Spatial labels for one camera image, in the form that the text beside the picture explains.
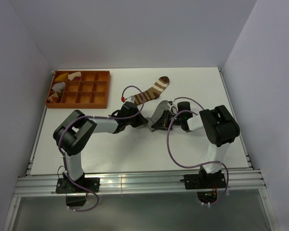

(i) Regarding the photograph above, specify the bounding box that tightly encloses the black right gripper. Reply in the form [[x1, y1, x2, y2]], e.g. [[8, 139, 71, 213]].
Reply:
[[152, 109, 184, 130]]

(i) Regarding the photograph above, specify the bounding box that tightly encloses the grey sock with black stripes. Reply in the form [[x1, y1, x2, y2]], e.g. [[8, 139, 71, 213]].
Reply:
[[146, 100, 170, 132]]

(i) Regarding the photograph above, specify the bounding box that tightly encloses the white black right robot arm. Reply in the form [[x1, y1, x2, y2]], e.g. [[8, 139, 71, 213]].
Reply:
[[147, 100, 240, 188]]

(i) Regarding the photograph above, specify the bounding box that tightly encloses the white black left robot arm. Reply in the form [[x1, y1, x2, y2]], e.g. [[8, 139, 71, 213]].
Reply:
[[53, 102, 148, 192]]

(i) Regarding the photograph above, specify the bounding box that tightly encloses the brown striped sock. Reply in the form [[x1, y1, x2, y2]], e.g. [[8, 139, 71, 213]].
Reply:
[[133, 76, 170, 105]]

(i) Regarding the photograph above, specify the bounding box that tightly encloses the orange wooden compartment tray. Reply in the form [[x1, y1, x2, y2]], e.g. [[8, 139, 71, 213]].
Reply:
[[45, 70, 111, 109]]

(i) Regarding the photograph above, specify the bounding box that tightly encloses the white maroon rolled sock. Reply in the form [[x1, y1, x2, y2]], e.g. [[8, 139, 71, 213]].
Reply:
[[67, 71, 82, 81]]

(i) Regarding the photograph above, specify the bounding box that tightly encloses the orange white rolled sock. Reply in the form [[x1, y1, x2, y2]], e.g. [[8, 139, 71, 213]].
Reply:
[[48, 91, 63, 103]]

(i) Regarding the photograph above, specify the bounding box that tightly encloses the yellow rolled sock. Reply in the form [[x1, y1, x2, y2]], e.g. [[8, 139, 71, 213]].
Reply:
[[55, 73, 68, 82]]

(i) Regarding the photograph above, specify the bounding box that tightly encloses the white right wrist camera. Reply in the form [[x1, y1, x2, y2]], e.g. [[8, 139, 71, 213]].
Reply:
[[167, 101, 174, 110]]

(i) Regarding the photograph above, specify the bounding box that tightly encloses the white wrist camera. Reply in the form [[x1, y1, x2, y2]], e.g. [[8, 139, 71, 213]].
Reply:
[[167, 101, 174, 110], [125, 96, 135, 103]]

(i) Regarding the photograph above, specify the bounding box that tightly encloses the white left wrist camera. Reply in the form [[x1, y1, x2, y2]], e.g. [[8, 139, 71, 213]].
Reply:
[[125, 96, 135, 103]]

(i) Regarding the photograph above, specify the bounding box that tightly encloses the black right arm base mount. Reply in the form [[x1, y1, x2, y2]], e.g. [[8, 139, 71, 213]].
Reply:
[[180, 167, 226, 204]]

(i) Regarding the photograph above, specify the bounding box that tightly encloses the aluminium table edge rail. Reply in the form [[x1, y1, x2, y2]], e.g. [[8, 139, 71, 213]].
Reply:
[[218, 68, 253, 168]]

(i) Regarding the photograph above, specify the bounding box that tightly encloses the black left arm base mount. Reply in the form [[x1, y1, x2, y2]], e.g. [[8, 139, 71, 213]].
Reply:
[[55, 173, 100, 209]]

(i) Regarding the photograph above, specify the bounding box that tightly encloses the aluminium front frame rail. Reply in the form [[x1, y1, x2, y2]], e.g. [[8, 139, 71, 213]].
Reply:
[[13, 168, 266, 197]]

